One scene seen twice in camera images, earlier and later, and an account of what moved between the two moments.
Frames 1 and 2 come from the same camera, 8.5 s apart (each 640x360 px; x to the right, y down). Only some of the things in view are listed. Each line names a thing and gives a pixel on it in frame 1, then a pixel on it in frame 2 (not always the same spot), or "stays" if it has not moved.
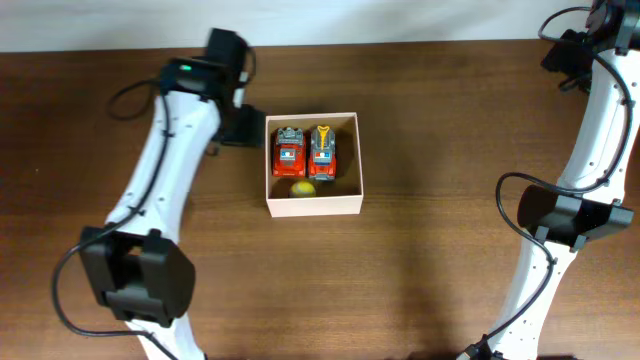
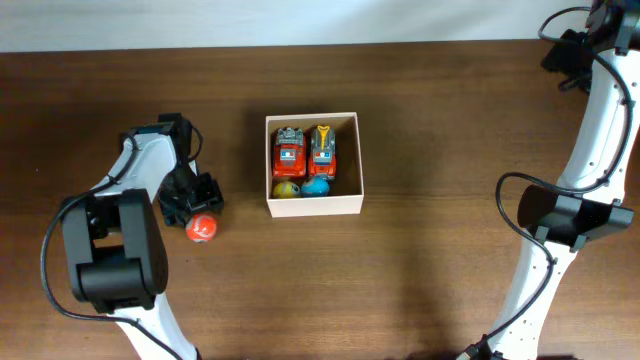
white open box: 343,195 stays
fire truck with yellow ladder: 322,163 stays
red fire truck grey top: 289,152 stays
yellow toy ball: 302,189 → 286,190
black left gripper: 255,137 → 176,209
